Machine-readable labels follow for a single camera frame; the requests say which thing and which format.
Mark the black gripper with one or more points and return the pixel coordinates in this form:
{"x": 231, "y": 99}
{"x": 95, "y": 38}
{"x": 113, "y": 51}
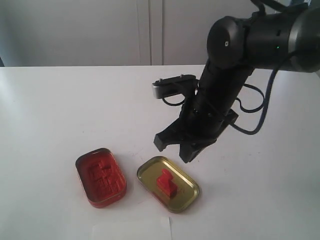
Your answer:
{"x": 202, "y": 119}

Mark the gold tin lid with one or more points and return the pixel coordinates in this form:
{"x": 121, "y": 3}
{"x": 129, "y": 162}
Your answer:
{"x": 187, "y": 188}

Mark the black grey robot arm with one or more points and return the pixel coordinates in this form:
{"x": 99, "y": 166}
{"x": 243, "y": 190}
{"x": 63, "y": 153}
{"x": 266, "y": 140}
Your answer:
{"x": 276, "y": 37}

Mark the white paper sheet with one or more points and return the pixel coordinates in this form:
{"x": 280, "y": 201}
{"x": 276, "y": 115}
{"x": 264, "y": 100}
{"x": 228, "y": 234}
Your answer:
{"x": 155, "y": 228}

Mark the red ink pad tin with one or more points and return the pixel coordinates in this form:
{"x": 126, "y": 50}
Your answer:
{"x": 101, "y": 177}

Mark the red plastic stamp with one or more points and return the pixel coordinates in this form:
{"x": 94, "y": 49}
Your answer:
{"x": 165, "y": 183}

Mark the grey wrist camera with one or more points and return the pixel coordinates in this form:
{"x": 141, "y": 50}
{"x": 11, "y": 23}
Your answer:
{"x": 180, "y": 85}

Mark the white cabinet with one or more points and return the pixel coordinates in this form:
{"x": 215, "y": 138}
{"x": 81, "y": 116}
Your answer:
{"x": 110, "y": 32}

